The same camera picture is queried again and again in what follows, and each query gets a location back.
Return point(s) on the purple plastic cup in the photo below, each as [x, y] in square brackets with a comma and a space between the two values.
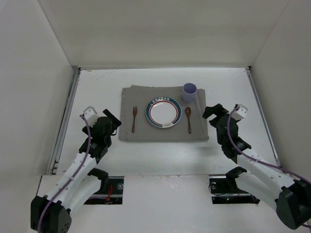
[189, 92]

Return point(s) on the white plate green rim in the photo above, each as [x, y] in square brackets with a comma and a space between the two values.
[163, 112]

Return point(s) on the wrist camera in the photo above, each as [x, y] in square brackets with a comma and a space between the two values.
[91, 116]
[240, 112]

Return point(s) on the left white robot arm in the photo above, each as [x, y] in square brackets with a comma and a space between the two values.
[82, 182]

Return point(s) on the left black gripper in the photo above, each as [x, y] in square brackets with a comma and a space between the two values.
[110, 119]

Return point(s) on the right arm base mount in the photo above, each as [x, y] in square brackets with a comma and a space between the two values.
[224, 190]

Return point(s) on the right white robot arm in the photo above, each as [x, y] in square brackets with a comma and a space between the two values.
[286, 192]

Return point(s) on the brown wooden fork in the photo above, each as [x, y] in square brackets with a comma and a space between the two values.
[135, 111]

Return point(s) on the right aluminium table rail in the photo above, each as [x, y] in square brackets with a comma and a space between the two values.
[250, 78]

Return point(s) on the grey cloth placemat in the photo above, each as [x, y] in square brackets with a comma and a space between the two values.
[140, 96]

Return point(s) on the brown wooden spoon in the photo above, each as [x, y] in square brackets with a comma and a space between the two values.
[188, 114]

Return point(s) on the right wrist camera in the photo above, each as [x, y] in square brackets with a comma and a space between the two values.
[240, 112]

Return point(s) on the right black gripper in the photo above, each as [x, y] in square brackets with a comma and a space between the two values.
[216, 115]

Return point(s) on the left aluminium table rail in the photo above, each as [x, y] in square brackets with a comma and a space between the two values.
[64, 122]

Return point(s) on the aluminium table rail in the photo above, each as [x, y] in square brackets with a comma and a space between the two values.
[64, 122]
[250, 78]

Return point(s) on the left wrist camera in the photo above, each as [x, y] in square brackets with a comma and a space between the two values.
[91, 116]

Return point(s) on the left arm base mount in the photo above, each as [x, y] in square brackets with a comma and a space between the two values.
[110, 191]

